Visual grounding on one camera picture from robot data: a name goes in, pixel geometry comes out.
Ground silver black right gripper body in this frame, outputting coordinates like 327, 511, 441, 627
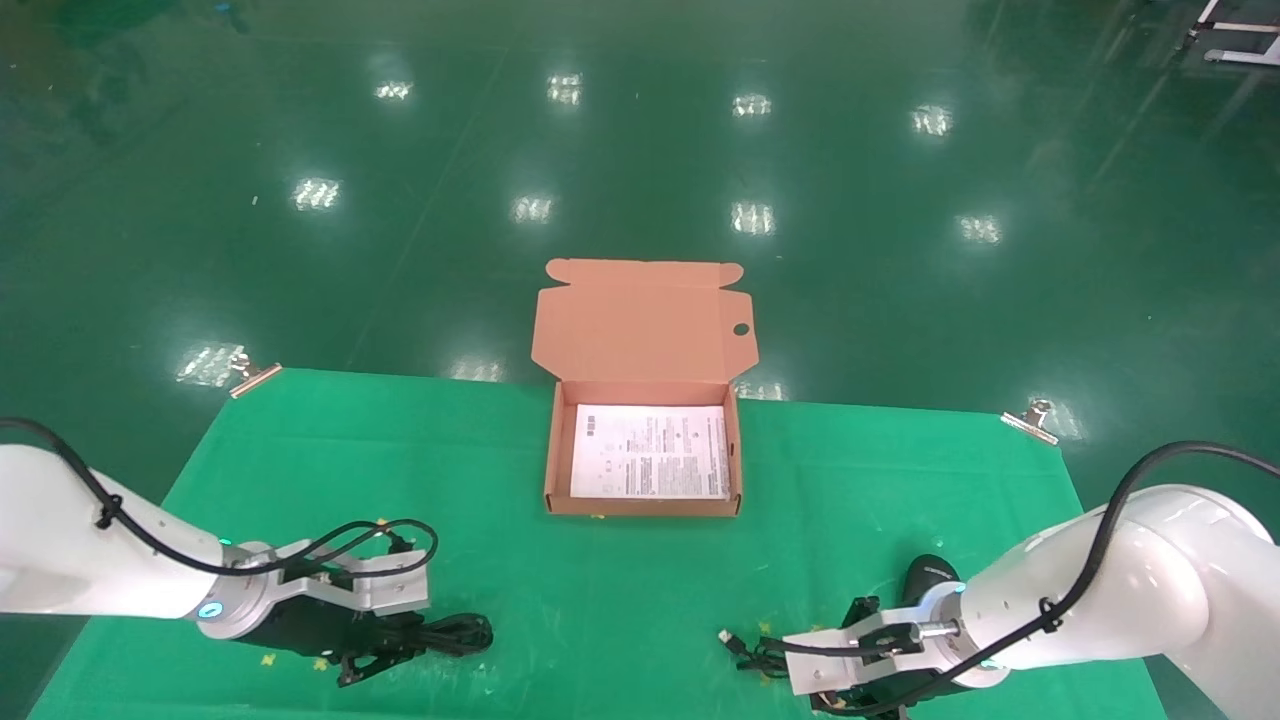
783, 612, 961, 716

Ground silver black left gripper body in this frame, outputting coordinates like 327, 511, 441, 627
245, 545, 433, 656

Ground black data cable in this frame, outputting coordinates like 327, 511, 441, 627
405, 613, 494, 658

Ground black USB cable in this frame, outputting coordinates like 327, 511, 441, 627
718, 555, 963, 686

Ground open brown cardboard box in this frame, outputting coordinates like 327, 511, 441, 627
530, 258, 759, 518

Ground green table cloth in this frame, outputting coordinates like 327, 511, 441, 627
30, 368, 1166, 720

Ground metal binder clip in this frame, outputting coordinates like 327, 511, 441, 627
228, 350, 284, 400
1000, 398, 1061, 446

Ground white printed instruction sheet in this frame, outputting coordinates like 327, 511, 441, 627
570, 403, 733, 501

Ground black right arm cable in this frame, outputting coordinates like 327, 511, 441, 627
785, 440, 1280, 716

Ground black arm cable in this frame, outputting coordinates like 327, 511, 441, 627
785, 440, 1280, 716
0, 418, 439, 583

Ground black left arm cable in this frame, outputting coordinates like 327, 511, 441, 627
0, 418, 439, 583

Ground white metal frame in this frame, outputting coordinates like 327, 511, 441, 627
1180, 0, 1280, 69

